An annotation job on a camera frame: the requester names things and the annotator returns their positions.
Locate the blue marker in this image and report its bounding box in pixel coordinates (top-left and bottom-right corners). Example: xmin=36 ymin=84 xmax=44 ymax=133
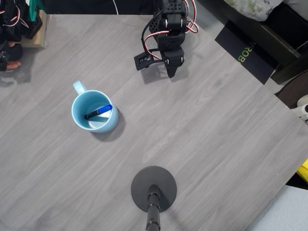
xmin=84 ymin=104 xmax=113 ymax=120

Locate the black leader arm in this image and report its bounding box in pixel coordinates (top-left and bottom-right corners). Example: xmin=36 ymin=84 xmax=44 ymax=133
xmin=0 ymin=0 xmax=43 ymax=72

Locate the light blue mug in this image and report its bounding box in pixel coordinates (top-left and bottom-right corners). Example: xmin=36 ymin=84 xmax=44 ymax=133
xmin=71 ymin=80 xmax=119 ymax=134

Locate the person's hand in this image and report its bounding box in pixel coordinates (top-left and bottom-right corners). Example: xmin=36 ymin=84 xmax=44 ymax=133
xmin=6 ymin=61 xmax=22 ymax=71

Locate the black box green lettering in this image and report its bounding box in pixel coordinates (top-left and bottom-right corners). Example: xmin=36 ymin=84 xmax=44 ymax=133
xmin=214 ymin=19 xmax=280 ymax=85

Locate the white green patterned cushion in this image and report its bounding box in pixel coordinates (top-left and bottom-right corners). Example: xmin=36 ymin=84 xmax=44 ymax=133
xmin=223 ymin=0 xmax=284 ymax=22

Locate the dark wooden furniture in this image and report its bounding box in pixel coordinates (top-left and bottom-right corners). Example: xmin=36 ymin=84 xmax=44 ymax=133
xmin=197 ymin=0 xmax=308 ymax=85

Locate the dark brown round furniture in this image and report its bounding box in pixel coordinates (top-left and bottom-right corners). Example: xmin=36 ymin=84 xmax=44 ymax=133
xmin=274 ymin=71 xmax=308 ymax=109

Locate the wooden base board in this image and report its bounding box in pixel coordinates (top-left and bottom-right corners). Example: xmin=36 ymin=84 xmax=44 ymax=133
xmin=20 ymin=9 xmax=47 ymax=49

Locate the white object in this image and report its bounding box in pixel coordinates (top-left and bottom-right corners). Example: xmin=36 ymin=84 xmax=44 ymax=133
xmin=291 ymin=95 xmax=308 ymax=125

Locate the green table clamp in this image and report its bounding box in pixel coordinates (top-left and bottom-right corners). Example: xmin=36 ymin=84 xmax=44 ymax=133
xmin=26 ymin=0 xmax=48 ymax=22

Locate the yellow object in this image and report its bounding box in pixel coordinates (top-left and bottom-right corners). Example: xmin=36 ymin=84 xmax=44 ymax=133
xmin=296 ymin=158 xmax=308 ymax=182

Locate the light grey cloth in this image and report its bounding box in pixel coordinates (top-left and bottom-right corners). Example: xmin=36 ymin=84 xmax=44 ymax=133
xmin=245 ymin=184 xmax=308 ymax=231

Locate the red white servo wire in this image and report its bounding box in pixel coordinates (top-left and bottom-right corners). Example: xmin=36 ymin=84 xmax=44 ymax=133
xmin=143 ymin=30 xmax=169 ymax=60
xmin=184 ymin=0 xmax=200 ymax=35

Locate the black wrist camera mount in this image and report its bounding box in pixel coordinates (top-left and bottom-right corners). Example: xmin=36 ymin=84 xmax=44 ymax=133
xmin=133 ymin=49 xmax=167 ymax=71

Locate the black round-base camera stand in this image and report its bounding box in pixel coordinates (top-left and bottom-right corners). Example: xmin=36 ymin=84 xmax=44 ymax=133
xmin=130 ymin=166 xmax=178 ymax=231

